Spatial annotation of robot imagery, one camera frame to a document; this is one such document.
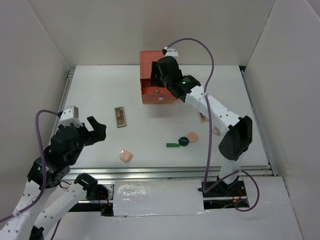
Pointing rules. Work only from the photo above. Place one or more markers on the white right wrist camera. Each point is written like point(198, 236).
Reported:
point(170, 52)

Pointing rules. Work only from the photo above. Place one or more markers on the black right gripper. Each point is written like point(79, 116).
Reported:
point(154, 68)

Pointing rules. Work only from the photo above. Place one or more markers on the pink clear blush case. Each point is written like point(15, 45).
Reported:
point(216, 131)

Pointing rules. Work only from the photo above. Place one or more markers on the colourful square eyeshadow palette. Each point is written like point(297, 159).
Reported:
point(203, 119)

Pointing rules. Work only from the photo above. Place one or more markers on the green rectangular makeup tube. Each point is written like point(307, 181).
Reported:
point(172, 145)

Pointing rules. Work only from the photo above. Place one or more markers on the red drawer cabinet shell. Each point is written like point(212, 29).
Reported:
point(145, 62)

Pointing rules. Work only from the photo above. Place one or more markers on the white foil covered panel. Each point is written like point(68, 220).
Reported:
point(157, 198)

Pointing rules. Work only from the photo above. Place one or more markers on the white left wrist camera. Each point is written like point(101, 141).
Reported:
point(70, 116)

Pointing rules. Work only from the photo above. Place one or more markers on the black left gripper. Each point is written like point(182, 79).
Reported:
point(100, 134)

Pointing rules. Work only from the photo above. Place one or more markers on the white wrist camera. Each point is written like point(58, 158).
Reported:
point(170, 52)
point(70, 116)

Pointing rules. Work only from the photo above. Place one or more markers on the brown eyeshadow palette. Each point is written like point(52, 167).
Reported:
point(120, 117)

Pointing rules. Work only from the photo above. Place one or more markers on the peach makeup sponge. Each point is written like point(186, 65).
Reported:
point(125, 156)

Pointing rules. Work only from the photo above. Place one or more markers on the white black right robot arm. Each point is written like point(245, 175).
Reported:
point(236, 131)

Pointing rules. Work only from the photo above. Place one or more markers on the red top drawer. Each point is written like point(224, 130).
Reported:
point(149, 97)

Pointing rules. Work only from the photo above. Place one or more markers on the peach round powder puff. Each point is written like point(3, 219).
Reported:
point(192, 137)

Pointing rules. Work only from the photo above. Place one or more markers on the dark green round compact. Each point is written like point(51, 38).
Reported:
point(183, 141)

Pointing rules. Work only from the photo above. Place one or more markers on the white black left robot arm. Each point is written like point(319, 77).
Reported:
point(30, 219)

